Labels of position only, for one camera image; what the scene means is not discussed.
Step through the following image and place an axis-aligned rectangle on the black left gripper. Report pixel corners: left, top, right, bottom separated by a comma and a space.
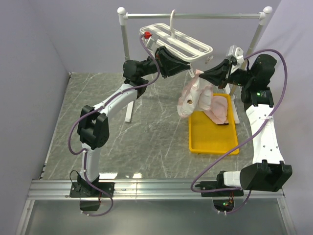
142, 47, 191, 79

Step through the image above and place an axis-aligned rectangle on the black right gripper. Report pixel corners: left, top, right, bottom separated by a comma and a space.
199, 59, 255, 90

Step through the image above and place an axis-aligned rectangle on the white end hanger clip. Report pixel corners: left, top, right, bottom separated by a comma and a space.
188, 68, 195, 78

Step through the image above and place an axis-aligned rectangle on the white plastic clip hanger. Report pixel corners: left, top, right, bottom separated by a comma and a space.
139, 10, 213, 63

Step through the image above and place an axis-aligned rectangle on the white pink underwear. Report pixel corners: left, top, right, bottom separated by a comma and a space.
177, 70, 213, 118

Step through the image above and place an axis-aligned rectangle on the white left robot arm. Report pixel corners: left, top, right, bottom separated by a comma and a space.
69, 46, 191, 213

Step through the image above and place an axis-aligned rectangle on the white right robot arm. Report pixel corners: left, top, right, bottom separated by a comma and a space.
191, 50, 292, 196

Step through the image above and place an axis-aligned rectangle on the pink underwear in tray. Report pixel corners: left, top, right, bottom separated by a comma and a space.
204, 95, 229, 125

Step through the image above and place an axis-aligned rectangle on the yellow plastic tray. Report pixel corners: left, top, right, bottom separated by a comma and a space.
188, 94, 238, 155

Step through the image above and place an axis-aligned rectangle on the white metal clothes rack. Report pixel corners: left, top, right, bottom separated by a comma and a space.
116, 6, 273, 124

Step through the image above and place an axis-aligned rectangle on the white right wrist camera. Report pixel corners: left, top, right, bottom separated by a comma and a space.
226, 45, 245, 64

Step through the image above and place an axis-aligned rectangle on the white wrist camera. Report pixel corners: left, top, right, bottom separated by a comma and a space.
143, 31, 159, 52
226, 45, 245, 64

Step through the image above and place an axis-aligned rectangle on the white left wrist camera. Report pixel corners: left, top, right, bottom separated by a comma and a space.
143, 31, 159, 52

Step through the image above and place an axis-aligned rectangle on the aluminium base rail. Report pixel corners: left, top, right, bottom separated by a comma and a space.
17, 179, 296, 235

